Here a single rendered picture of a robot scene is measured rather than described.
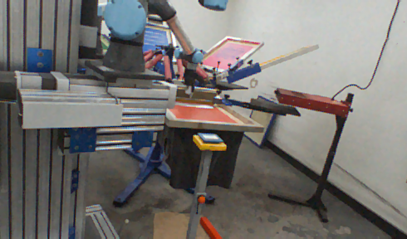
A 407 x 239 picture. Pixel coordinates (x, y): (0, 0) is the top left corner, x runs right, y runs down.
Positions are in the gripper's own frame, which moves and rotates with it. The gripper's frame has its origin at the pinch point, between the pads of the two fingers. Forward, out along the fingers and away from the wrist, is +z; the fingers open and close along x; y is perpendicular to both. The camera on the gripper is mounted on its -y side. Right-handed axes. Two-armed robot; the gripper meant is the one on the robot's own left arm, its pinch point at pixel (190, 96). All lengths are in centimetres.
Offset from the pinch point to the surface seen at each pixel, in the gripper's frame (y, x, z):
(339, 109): -129, 16, -5
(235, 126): -9, 60, 3
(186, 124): 20, 60, 3
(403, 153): -199, 35, 26
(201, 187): 13, 79, 30
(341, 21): -201, -85, -91
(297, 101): -98, -2, -4
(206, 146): 17, 84, 6
